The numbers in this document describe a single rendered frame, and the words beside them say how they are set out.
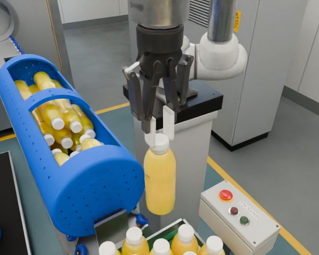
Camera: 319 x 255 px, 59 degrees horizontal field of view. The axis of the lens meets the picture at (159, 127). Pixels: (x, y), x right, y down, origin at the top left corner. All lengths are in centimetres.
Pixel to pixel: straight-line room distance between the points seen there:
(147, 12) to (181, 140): 98
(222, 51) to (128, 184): 64
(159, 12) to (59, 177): 51
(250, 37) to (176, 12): 177
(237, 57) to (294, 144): 189
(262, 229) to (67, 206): 50
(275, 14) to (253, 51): 28
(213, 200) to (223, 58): 60
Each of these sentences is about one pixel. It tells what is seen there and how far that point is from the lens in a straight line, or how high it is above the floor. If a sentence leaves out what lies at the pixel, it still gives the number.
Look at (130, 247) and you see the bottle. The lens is 76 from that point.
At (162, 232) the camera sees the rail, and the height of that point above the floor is 97.
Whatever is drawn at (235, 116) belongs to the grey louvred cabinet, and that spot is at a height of 41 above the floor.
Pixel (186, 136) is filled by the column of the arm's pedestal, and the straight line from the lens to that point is 136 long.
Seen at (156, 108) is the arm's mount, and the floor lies 106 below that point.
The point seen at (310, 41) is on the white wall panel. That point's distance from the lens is 346.
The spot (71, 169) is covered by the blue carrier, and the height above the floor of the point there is 122.
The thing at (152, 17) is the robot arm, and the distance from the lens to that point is 43.
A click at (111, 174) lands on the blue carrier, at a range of 79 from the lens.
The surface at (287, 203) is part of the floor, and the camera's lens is 243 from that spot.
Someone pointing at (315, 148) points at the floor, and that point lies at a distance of 306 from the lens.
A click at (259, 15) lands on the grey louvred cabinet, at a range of 217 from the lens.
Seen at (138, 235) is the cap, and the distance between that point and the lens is 74.
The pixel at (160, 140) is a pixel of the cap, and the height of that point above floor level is 137.
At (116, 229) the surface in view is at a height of 100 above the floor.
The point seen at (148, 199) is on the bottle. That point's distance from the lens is 68.
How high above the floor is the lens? 173
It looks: 36 degrees down
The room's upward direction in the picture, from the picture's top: straight up
